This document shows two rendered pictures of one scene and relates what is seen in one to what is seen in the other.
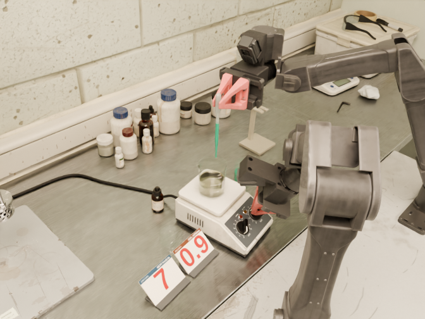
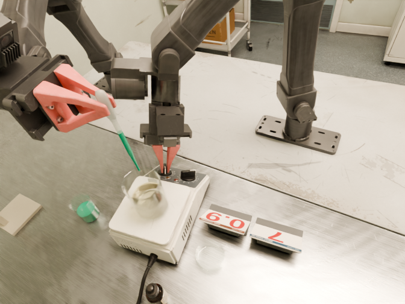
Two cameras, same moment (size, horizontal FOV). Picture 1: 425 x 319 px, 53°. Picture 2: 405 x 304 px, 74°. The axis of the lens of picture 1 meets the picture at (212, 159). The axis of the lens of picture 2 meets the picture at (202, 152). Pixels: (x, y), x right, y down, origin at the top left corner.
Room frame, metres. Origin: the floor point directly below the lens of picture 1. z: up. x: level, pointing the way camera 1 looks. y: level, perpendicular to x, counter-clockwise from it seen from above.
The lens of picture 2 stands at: (0.67, 0.28, 1.41)
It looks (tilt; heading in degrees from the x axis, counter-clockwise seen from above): 48 degrees down; 265
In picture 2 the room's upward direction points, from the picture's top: 10 degrees counter-clockwise
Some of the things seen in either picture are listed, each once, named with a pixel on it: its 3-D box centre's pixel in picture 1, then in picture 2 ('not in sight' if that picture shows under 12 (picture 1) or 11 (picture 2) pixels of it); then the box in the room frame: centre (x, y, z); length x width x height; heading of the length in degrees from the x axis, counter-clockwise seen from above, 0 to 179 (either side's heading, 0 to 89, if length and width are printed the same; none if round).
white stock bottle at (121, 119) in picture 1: (121, 127); not in sight; (1.04, 0.27, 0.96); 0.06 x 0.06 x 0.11
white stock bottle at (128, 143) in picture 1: (128, 143); not in sight; (0.99, 0.24, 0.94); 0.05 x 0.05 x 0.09
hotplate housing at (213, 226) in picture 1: (220, 209); (162, 207); (0.74, -0.03, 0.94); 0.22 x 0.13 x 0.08; 58
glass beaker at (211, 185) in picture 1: (210, 178); (148, 196); (0.75, 0.00, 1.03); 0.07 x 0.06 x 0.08; 108
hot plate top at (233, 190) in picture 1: (212, 190); (150, 207); (0.76, 0.00, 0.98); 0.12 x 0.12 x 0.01; 58
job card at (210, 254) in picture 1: (196, 252); (226, 218); (0.62, 0.02, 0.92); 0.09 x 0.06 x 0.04; 145
